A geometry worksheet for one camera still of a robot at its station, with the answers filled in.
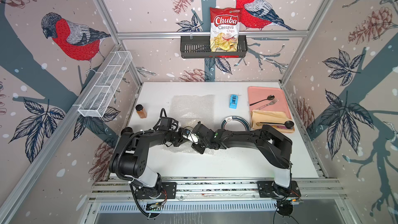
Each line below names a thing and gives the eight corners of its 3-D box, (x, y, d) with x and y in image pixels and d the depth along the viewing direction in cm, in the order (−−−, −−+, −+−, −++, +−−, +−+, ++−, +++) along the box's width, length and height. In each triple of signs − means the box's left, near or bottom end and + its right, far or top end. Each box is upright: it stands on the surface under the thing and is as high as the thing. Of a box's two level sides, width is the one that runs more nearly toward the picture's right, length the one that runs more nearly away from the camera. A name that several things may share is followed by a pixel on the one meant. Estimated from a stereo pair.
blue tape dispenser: (228, 107, 108) (228, 104, 105) (229, 97, 115) (230, 93, 112) (237, 109, 108) (237, 105, 105) (237, 98, 114) (238, 95, 111)
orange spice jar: (138, 118, 103) (133, 110, 95) (141, 111, 106) (136, 103, 99) (146, 118, 103) (141, 110, 95) (148, 111, 106) (144, 103, 99)
